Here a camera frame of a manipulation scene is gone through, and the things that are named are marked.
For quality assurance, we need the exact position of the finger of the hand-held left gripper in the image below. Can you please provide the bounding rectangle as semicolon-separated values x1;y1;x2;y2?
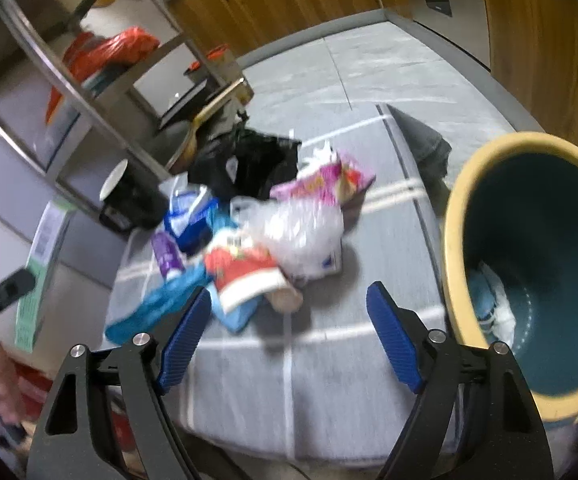
0;268;36;321

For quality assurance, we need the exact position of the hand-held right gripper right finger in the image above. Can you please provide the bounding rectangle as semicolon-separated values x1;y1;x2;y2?
366;281;554;480

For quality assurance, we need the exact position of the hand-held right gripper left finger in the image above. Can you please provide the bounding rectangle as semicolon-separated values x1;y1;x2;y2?
28;287;212;480

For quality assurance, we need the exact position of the red and white wrapper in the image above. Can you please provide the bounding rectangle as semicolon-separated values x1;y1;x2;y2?
204;230;288;312

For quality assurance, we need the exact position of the yellow-rimmed teal bin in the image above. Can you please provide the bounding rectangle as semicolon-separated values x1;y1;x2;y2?
443;131;578;423

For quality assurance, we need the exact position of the light blue plastic wrapper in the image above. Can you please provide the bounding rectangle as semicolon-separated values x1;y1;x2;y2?
105;265;210;344

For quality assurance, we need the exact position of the green carton box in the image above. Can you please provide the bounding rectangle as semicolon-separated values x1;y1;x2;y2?
15;200;78;354

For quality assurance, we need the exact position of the grey striped mat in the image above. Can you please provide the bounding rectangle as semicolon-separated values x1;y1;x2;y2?
106;102;466;462

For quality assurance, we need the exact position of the purple tube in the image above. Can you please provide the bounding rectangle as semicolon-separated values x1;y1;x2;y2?
151;231;188;281

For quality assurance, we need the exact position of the light blue and white wrapper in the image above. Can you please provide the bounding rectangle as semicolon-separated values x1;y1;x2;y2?
469;264;518;347

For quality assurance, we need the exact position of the red printed package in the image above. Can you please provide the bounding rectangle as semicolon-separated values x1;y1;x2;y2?
15;362;56;413

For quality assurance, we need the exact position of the clear plastic bag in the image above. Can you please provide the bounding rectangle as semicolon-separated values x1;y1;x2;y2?
230;195;346;279

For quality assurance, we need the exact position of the black mug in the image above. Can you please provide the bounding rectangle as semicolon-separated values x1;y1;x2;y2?
99;159;170;234

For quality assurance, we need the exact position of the pink snack wrapper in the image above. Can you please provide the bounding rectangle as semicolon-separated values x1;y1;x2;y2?
270;149;376;212

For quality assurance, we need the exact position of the black plastic bag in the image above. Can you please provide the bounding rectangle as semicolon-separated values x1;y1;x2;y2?
188;125;302;202

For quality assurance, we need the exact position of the stainless steel rack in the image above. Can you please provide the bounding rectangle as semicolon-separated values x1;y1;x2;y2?
0;0;246;207

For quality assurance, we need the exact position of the black flat tray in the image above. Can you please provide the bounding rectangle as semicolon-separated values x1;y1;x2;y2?
159;82;210;127

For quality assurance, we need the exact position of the red plastic bag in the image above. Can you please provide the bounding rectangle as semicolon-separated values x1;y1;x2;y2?
46;27;161;124

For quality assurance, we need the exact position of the stainless steel appliance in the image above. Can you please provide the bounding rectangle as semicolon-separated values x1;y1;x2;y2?
389;0;492;69

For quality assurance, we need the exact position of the wooden cabinet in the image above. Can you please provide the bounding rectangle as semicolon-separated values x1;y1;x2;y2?
166;0;414;59
474;0;578;157

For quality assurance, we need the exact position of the pan with wooden handle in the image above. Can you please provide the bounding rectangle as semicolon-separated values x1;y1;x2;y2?
166;77;248;172

